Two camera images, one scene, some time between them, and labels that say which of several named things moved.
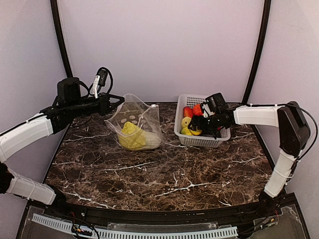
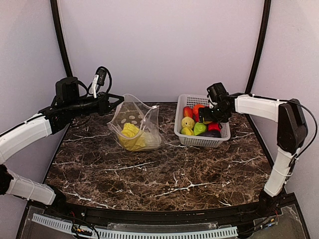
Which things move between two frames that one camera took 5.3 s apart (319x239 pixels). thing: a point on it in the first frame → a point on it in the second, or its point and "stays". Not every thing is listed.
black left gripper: x=104 y=105 stays
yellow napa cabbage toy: x=132 y=138 stays
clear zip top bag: x=137 y=124 stays
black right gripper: x=204 y=122 → x=206 y=118
